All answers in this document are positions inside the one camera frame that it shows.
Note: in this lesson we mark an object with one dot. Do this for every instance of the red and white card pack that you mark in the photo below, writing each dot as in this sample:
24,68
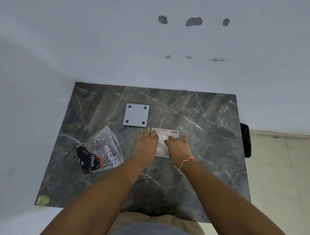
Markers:
109,154

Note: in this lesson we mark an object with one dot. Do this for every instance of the white rectangular tray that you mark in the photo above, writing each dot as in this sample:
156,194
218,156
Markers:
161,141

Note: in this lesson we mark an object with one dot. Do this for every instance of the orange and white wrist thread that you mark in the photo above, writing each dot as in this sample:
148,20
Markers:
187,162

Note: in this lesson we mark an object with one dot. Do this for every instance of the person's left hand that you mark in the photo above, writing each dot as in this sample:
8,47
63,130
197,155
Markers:
145,147

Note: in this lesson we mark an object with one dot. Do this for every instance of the person's right fingers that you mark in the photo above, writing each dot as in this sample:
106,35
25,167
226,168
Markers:
172,139

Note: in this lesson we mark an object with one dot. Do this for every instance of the grey shirt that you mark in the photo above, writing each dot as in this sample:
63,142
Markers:
150,230

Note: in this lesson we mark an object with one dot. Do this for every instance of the person's right forearm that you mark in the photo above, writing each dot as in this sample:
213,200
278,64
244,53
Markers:
222,201

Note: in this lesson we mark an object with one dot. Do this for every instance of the grey square plate with holes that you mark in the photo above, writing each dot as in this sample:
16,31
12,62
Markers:
136,115

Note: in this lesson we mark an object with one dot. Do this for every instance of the person's left fingers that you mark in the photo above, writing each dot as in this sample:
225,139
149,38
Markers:
148,132

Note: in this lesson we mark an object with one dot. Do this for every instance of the black bin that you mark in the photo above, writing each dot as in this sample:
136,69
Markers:
245,140

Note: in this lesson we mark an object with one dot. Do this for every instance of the person's right hand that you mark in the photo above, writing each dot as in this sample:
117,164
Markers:
179,150

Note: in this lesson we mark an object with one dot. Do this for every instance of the yellowish tape piece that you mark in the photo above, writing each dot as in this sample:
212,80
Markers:
43,200

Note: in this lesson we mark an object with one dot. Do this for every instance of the black printed packet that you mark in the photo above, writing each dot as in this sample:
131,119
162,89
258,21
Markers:
87,158

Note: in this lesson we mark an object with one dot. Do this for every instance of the person's left forearm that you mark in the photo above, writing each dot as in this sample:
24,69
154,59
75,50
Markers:
104,201

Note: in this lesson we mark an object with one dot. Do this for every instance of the clear plastic bag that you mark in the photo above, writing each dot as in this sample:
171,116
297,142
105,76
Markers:
106,140

